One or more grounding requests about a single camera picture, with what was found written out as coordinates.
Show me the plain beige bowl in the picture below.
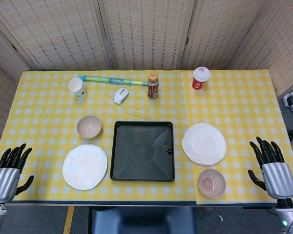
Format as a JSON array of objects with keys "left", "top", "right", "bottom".
[{"left": 76, "top": 115, "right": 102, "bottom": 139}]

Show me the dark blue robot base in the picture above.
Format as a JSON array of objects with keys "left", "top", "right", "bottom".
[{"left": 91, "top": 206, "right": 196, "bottom": 234}]

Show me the woven folding screen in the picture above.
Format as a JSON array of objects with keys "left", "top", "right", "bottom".
[{"left": 0, "top": 0, "right": 293, "bottom": 137}]

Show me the brown drink bottle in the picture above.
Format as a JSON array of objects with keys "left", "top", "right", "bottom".
[{"left": 146, "top": 74, "right": 160, "bottom": 100}]

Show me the white computer mouse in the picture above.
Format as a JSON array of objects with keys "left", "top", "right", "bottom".
[{"left": 113, "top": 88, "right": 129, "bottom": 105}]

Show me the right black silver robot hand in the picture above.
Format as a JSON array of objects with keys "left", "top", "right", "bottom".
[{"left": 248, "top": 136, "right": 293, "bottom": 201}]

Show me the green blue water squirter tube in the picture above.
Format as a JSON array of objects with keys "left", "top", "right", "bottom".
[{"left": 78, "top": 75, "right": 148, "bottom": 87}]

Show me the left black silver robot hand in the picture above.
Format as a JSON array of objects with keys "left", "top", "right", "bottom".
[{"left": 0, "top": 143, "right": 35, "bottom": 203}]

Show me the white flower print paper cup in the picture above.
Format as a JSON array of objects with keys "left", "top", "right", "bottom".
[{"left": 68, "top": 78, "right": 88, "bottom": 100}]

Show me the red white lidded coffee cup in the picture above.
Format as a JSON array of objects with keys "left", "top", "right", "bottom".
[{"left": 191, "top": 67, "right": 211, "bottom": 91}]

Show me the black square plastic tray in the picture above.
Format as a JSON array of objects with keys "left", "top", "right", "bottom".
[{"left": 109, "top": 120, "right": 175, "bottom": 182}]

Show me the yellow white checked tablecloth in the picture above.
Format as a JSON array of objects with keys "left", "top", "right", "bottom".
[{"left": 0, "top": 70, "right": 293, "bottom": 205}]

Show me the white paper plate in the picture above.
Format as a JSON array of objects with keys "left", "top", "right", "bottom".
[
  {"left": 62, "top": 144, "right": 108, "bottom": 190},
  {"left": 182, "top": 123, "right": 227, "bottom": 166}
]

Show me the beige bowl with pink bottom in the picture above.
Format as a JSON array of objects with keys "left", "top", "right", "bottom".
[{"left": 197, "top": 169, "right": 227, "bottom": 198}]

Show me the white power adapter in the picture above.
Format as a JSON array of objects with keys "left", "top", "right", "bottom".
[{"left": 282, "top": 92, "right": 293, "bottom": 108}]

